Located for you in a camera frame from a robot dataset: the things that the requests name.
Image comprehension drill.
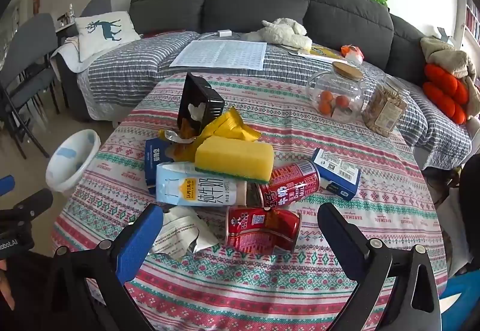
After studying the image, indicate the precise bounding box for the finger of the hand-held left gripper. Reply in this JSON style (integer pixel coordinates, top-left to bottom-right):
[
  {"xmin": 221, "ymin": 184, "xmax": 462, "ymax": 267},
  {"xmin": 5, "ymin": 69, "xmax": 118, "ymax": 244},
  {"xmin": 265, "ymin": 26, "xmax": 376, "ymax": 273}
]
[
  {"xmin": 13, "ymin": 188, "xmax": 54, "ymax": 221},
  {"xmin": 0, "ymin": 175, "xmax": 16, "ymax": 197}
]

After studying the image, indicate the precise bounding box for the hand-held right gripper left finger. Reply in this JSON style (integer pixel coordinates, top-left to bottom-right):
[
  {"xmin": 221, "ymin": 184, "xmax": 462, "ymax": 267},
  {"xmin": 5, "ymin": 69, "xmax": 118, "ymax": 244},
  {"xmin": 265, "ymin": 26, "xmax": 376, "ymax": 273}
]
[{"xmin": 52, "ymin": 203, "xmax": 166, "ymax": 331}]

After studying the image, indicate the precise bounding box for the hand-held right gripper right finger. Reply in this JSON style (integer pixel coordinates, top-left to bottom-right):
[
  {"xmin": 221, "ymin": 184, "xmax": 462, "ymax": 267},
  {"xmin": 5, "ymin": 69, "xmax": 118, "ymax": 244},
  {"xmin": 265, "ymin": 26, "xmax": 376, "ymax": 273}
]
[{"xmin": 317, "ymin": 202, "xmax": 443, "ymax": 331}]

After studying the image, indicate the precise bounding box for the white paper wrapper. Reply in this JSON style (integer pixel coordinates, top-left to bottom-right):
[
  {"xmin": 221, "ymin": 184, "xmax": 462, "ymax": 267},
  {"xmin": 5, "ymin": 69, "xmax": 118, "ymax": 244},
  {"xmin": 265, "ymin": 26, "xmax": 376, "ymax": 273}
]
[{"xmin": 150, "ymin": 205, "xmax": 220, "ymax": 262}]

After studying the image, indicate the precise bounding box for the white trash bin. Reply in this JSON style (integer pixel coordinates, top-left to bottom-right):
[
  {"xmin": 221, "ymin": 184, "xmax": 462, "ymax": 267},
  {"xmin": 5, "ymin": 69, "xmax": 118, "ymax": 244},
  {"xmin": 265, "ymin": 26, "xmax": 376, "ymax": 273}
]
[{"xmin": 46, "ymin": 129, "xmax": 101, "ymax": 194}]

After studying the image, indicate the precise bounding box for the blue and white box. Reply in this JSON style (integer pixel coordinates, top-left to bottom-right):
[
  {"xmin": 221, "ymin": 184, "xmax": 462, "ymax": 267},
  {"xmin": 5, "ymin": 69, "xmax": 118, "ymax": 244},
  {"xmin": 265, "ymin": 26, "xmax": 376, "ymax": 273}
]
[
  {"xmin": 145, "ymin": 136, "xmax": 177, "ymax": 195},
  {"xmin": 311, "ymin": 147, "xmax": 361, "ymax": 201}
]

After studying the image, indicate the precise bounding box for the red drink can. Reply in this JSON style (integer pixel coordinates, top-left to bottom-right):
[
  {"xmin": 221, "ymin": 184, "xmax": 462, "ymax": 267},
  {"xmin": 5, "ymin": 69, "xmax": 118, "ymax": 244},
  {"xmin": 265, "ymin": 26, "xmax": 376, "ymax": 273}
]
[
  {"xmin": 257, "ymin": 160, "xmax": 320, "ymax": 209},
  {"xmin": 225, "ymin": 207, "xmax": 302, "ymax": 255}
]

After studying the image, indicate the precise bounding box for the white milk carton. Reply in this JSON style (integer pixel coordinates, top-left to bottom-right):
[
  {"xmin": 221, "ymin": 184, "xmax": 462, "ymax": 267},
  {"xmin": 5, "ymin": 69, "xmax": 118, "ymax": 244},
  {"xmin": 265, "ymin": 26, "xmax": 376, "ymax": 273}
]
[{"xmin": 155, "ymin": 162, "xmax": 248, "ymax": 207}]

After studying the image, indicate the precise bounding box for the yellow sponge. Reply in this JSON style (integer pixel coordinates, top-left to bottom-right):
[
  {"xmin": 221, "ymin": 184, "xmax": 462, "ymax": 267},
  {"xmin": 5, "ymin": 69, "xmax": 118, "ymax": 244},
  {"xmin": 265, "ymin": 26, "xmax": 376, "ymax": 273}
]
[{"xmin": 194, "ymin": 135, "xmax": 274, "ymax": 183}]

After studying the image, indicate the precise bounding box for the yellow snack bag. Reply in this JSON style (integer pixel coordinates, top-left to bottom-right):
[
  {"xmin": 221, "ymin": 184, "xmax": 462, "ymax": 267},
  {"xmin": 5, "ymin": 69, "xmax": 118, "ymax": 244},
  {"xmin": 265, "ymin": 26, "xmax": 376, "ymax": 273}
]
[{"xmin": 157, "ymin": 107, "xmax": 262, "ymax": 163}]

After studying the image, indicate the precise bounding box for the black plastic food tray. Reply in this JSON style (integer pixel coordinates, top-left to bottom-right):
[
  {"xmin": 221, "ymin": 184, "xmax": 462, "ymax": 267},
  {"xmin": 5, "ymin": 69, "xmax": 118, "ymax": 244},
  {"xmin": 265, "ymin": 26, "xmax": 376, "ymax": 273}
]
[{"xmin": 177, "ymin": 72, "xmax": 226, "ymax": 137}]

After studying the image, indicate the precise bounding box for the person's left hand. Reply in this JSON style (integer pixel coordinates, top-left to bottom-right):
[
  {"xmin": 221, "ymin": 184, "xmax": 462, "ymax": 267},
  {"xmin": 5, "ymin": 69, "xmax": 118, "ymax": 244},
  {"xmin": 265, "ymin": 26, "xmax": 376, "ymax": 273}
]
[{"xmin": 0, "ymin": 260, "xmax": 16, "ymax": 311}]

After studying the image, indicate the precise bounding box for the patterned tablecloth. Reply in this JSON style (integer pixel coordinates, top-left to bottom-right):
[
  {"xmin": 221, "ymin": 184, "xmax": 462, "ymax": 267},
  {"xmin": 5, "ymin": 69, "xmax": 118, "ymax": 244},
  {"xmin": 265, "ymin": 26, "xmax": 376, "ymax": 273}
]
[{"xmin": 50, "ymin": 72, "xmax": 451, "ymax": 331}]

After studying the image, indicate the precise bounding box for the clear plastic snack jar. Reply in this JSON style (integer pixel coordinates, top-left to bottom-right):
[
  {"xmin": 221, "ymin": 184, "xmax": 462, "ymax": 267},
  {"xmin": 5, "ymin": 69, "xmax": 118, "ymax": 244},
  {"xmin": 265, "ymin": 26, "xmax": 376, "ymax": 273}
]
[{"xmin": 362, "ymin": 75, "xmax": 411, "ymax": 137}]

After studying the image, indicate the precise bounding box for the blue plastic object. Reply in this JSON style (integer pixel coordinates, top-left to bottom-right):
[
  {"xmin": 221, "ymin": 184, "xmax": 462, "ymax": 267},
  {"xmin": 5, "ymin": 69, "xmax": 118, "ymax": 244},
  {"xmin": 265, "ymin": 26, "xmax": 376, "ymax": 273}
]
[{"xmin": 439, "ymin": 271, "xmax": 480, "ymax": 331}]

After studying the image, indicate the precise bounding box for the glass jar with wooden lid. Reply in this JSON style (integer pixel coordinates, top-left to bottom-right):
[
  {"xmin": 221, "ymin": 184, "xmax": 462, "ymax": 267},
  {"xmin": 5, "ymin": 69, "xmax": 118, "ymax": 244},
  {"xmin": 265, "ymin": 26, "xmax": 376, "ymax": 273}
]
[{"xmin": 307, "ymin": 62, "xmax": 371, "ymax": 124}]

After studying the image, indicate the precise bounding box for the white towel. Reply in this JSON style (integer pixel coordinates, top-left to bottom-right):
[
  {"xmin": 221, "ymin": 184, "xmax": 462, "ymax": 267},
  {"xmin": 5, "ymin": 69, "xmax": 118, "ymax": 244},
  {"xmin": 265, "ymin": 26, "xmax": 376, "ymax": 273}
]
[{"xmin": 50, "ymin": 37, "xmax": 99, "ymax": 74}]

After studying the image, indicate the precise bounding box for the grey striped quilt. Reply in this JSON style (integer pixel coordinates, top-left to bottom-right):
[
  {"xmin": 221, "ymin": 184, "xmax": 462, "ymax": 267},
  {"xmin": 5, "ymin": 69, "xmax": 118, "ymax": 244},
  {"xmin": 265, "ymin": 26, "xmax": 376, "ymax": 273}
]
[{"xmin": 77, "ymin": 31, "xmax": 471, "ymax": 170}]

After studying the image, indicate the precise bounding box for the orange plush cushion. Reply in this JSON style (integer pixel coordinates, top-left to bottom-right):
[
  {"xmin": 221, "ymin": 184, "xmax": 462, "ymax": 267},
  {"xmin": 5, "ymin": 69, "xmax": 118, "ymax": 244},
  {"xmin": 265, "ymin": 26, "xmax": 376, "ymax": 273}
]
[{"xmin": 423, "ymin": 63, "xmax": 469, "ymax": 125}]

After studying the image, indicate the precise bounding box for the orange and white packet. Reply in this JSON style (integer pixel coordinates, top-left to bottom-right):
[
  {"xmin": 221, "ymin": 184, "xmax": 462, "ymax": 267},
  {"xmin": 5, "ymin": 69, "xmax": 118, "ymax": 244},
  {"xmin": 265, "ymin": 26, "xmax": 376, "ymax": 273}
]
[{"xmin": 340, "ymin": 44, "xmax": 364, "ymax": 64}]

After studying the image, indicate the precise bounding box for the yellow book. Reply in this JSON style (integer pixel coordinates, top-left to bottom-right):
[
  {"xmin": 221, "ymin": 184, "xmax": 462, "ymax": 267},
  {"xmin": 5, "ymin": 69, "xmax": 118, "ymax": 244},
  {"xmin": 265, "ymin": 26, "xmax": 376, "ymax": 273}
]
[{"xmin": 289, "ymin": 44, "xmax": 346, "ymax": 62}]

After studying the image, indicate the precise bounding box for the white deer print pillow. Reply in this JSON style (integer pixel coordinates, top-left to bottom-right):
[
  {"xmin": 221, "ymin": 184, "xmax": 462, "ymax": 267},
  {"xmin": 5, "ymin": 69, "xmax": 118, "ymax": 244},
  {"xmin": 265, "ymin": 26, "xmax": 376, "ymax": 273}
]
[{"xmin": 74, "ymin": 11, "xmax": 141, "ymax": 64}]

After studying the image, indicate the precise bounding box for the white printed paper sheet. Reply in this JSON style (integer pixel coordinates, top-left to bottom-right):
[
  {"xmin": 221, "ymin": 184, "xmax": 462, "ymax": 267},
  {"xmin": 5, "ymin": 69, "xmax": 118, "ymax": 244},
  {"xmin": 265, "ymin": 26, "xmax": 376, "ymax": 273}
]
[{"xmin": 169, "ymin": 40, "xmax": 268, "ymax": 72}]

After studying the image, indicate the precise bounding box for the white plush toy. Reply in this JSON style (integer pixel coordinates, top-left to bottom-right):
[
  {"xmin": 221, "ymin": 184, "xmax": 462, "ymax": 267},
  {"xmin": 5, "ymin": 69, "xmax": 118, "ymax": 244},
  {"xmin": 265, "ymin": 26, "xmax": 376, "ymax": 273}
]
[{"xmin": 245, "ymin": 18, "xmax": 314, "ymax": 52}]

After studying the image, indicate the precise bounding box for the beige blanket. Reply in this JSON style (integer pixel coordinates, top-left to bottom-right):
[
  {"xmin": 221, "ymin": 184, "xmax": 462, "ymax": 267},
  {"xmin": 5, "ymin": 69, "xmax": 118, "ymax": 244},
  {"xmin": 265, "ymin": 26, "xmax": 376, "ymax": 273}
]
[{"xmin": 420, "ymin": 37, "xmax": 480, "ymax": 118}]

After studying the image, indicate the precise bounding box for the bookshelf with books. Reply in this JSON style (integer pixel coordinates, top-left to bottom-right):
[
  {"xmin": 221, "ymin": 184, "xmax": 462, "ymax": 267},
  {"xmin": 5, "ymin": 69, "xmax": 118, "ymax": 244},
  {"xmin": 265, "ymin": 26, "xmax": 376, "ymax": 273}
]
[{"xmin": 463, "ymin": 0, "xmax": 480, "ymax": 43}]

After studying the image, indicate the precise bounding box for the white charger with cable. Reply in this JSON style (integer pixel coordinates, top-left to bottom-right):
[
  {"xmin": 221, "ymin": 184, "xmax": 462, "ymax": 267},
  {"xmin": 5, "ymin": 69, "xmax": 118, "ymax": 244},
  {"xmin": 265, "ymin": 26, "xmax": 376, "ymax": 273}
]
[{"xmin": 197, "ymin": 29, "xmax": 234, "ymax": 41}]

